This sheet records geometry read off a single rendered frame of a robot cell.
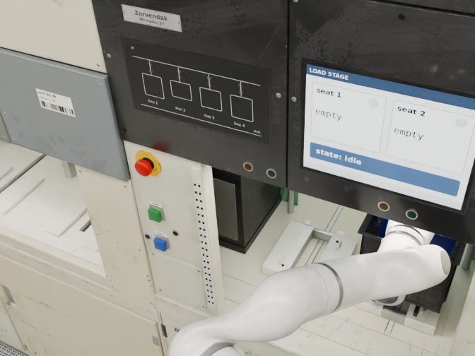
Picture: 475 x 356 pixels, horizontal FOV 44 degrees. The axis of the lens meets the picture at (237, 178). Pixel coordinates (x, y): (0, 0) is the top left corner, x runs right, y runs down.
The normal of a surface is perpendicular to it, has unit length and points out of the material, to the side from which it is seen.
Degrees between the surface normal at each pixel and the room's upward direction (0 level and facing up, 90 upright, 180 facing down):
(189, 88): 90
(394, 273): 44
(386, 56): 90
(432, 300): 88
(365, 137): 90
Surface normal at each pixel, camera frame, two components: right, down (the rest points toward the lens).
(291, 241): -0.04, -0.77
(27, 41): -0.47, 0.58
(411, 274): 0.16, -0.11
